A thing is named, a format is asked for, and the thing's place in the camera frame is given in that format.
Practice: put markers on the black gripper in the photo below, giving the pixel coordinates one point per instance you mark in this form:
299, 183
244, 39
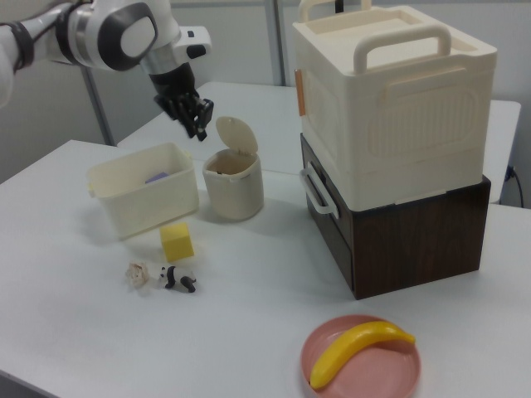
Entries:
174, 93

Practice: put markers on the cream trash can lid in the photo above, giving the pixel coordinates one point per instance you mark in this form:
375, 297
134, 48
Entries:
236, 134

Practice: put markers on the small cream trash can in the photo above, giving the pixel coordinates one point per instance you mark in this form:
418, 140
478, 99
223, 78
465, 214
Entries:
234, 195

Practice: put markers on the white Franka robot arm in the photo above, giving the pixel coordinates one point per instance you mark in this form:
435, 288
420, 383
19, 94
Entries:
108, 33

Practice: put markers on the purple block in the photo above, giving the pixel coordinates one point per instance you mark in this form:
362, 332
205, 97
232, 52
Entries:
157, 177

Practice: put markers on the white plastic bin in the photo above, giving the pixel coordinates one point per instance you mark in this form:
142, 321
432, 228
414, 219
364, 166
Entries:
149, 207

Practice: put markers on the yellow block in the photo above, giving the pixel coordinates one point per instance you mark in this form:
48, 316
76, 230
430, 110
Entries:
177, 244

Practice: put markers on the panda toy figure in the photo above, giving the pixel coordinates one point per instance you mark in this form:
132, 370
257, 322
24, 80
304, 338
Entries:
178, 278

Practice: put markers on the crumpled white paper ball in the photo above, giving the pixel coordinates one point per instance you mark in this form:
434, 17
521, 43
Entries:
137, 274

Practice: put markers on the cream plastic storage box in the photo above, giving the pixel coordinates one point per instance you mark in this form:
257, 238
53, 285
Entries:
394, 103

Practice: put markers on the dark brown wooden drawer cabinet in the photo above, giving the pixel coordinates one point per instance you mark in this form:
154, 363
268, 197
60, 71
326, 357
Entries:
415, 248

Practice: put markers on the yellow toy banana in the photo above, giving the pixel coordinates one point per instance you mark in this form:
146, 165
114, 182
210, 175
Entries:
357, 344

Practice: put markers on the pink plate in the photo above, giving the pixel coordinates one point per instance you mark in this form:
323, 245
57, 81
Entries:
373, 369

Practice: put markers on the black camera stand pole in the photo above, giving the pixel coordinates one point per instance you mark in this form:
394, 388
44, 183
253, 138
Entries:
339, 5

